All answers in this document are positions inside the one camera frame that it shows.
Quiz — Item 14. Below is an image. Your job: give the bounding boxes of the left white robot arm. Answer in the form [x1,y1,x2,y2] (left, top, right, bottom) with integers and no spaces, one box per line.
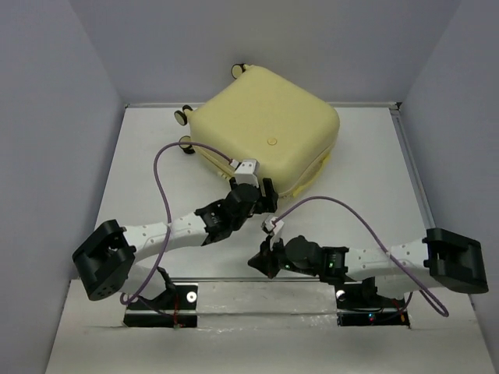
[72,178,278,308]

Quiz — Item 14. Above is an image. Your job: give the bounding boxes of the yellow suitcase with black lining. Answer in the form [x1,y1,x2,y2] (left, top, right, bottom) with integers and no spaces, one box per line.
[174,63,340,199]

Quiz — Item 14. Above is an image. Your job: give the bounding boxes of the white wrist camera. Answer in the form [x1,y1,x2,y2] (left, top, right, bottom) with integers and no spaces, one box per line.
[233,159,259,188]
[261,215,284,240]

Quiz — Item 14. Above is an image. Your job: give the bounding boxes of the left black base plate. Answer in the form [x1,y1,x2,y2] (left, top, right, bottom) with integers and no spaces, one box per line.
[122,268,199,330]

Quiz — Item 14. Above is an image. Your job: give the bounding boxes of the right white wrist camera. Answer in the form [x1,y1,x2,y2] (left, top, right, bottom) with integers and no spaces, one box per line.
[261,215,284,240]

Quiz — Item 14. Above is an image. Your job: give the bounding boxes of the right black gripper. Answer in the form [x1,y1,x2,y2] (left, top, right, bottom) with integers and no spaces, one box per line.
[247,231,318,276]

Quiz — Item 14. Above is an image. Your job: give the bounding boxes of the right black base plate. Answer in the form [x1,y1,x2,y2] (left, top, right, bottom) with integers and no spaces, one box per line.
[335,280,410,327]

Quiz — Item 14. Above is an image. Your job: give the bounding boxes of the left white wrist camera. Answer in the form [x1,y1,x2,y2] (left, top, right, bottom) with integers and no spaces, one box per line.
[233,159,259,188]

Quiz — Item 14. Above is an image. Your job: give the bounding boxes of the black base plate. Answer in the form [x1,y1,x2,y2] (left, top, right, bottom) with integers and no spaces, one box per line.
[122,268,199,330]
[335,280,410,327]

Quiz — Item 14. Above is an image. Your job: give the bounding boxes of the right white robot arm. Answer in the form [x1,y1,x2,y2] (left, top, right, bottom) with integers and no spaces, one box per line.
[248,228,489,305]

